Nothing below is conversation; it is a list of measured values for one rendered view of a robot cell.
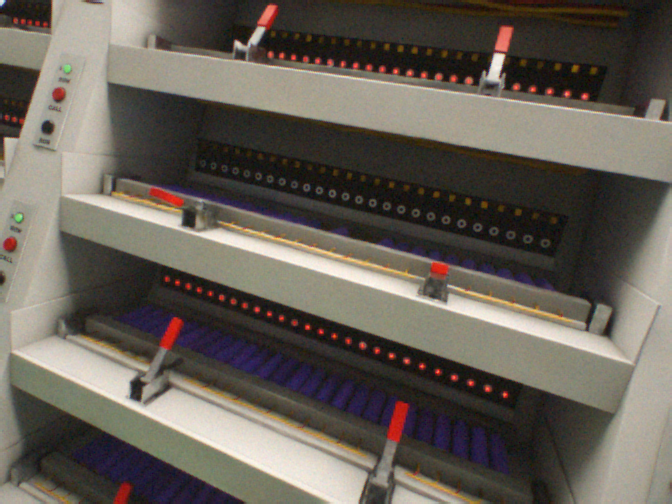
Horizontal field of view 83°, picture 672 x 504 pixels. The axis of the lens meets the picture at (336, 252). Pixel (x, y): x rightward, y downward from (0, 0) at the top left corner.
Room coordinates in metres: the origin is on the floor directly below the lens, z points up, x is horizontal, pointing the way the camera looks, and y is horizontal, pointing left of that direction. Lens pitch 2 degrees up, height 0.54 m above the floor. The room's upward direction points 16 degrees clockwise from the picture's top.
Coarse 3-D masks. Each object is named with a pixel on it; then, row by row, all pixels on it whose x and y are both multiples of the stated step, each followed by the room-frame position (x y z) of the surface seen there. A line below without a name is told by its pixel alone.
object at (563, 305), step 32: (128, 192) 0.49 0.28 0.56; (224, 224) 0.43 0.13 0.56; (256, 224) 0.44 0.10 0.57; (288, 224) 0.43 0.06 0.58; (352, 256) 0.41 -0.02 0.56; (384, 256) 0.40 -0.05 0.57; (416, 256) 0.40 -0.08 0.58; (480, 288) 0.37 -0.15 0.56; (512, 288) 0.36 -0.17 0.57; (576, 320) 0.35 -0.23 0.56
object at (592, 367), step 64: (64, 192) 0.46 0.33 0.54; (256, 192) 0.58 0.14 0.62; (192, 256) 0.41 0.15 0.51; (256, 256) 0.39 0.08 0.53; (320, 256) 0.42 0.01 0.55; (512, 256) 0.48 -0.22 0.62; (384, 320) 0.35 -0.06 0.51; (448, 320) 0.33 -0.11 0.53; (512, 320) 0.34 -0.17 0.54; (640, 320) 0.30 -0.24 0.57; (576, 384) 0.31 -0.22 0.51
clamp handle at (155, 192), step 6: (150, 192) 0.36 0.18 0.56; (156, 192) 0.36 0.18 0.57; (162, 192) 0.36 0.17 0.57; (162, 198) 0.36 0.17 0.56; (168, 198) 0.37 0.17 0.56; (174, 198) 0.38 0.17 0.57; (174, 204) 0.38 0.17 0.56; (180, 204) 0.39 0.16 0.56; (186, 204) 0.40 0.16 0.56; (198, 204) 0.42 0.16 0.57; (192, 210) 0.41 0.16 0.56; (198, 210) 0.42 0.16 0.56
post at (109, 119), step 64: (64, 0) 0.48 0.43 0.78; (128, 0) 0.47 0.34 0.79; (192, 0) 0.56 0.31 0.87; (64, 128) 0.46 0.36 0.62; (128, 128) 0.52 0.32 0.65; (192, 128) 0.63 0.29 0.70; (64, 256) 0.49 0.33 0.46; (128, 256) 0.58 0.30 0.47; (0, 320) 0.47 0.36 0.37; (0, 384) 0.46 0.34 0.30; (0, 448) 0.48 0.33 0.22
